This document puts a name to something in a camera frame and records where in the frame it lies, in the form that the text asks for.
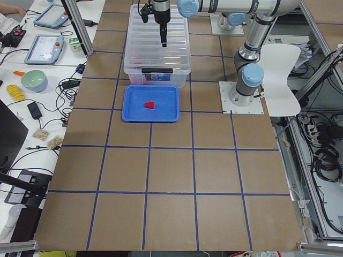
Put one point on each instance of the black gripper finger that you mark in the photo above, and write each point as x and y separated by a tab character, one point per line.
162	35
165	36

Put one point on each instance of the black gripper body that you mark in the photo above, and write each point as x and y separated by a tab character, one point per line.
161	14

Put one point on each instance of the clear plastic box lid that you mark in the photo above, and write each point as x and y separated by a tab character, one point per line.
144	49

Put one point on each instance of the red block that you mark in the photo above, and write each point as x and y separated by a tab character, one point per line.
149	104

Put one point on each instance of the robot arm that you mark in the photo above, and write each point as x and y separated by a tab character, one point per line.
250	74

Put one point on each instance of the clear plastic storage box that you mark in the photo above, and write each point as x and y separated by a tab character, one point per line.
158	78

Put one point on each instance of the blue plastic tray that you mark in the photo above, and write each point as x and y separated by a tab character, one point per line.
166	98

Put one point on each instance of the black power adapter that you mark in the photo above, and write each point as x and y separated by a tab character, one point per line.
89	23

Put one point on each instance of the green white carton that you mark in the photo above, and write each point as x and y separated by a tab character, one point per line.
74	44

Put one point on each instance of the far teach pendant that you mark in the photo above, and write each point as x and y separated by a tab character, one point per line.
53	17

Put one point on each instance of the teach pendant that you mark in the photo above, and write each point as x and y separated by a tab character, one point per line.
53	17
45	50

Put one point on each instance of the white chair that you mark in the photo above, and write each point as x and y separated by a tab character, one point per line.
277	61

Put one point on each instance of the near teach pendant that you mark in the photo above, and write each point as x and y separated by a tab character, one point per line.
45	50

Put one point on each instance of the green bowl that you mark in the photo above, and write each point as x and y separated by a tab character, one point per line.
35	80

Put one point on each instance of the toy carrot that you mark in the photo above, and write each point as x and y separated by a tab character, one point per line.
19	73

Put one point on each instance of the black phone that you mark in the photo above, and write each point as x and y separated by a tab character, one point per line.
34	110

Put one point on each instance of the yellow toy corn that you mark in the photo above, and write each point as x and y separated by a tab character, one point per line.
15	92

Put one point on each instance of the black box latch handle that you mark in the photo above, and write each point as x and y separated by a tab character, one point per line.
157	70

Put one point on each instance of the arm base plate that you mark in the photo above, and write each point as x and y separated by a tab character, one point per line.
234	103
227	24

